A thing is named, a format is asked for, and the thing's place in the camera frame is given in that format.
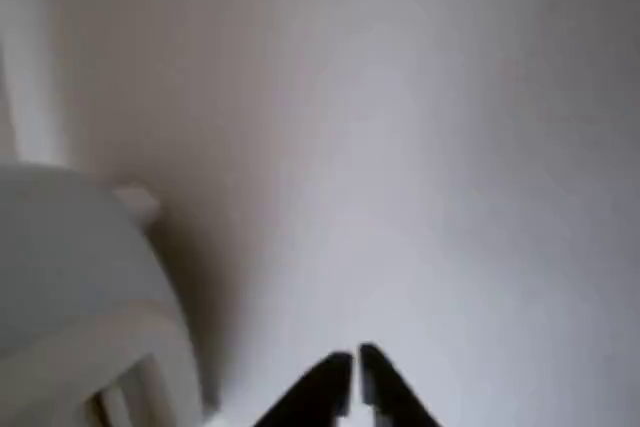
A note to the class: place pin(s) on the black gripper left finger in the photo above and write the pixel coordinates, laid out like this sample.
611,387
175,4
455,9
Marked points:
325,387

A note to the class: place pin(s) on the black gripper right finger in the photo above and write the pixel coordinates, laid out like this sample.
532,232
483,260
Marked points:
387,392

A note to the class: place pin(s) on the white rounded plastic object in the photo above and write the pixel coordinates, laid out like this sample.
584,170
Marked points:
75,287

